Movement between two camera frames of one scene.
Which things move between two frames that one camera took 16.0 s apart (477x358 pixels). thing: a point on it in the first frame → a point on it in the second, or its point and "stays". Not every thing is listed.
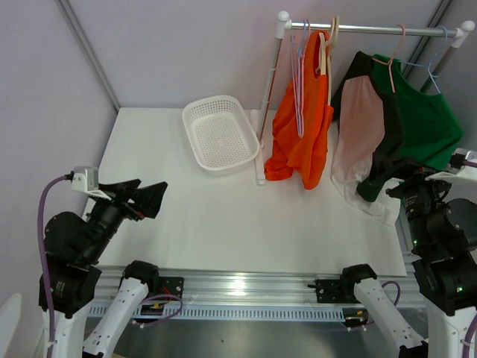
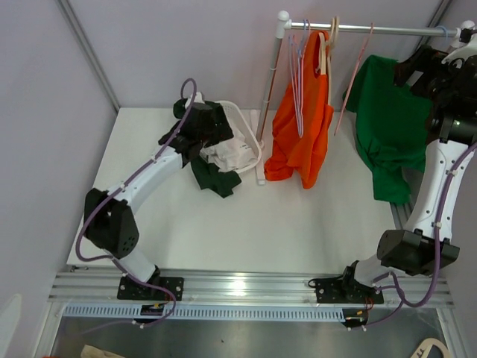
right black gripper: (416, 180) → (426, 60)
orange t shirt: (305, 158) stays
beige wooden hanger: (324, 54) stays
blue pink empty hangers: (299, 63) stays
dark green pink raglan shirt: (369, 142) → (209, 177)
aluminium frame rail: (252, 286) stays
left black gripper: (147, 199) → (221, 133)
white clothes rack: (284, 24) stays
